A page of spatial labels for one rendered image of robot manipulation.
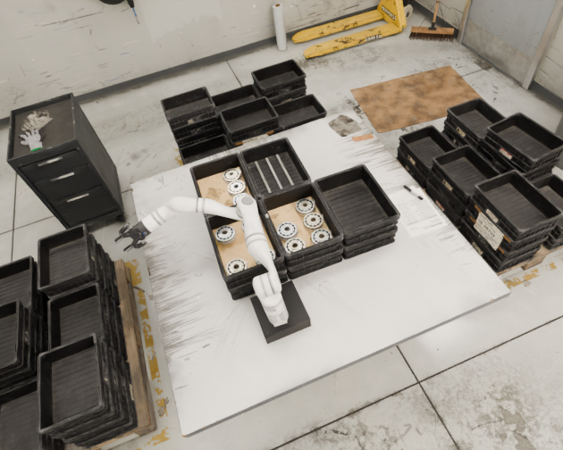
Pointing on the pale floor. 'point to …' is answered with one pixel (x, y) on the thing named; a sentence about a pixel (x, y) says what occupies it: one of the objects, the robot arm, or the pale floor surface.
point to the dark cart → (66, 164)
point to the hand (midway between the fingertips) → (121, 245)
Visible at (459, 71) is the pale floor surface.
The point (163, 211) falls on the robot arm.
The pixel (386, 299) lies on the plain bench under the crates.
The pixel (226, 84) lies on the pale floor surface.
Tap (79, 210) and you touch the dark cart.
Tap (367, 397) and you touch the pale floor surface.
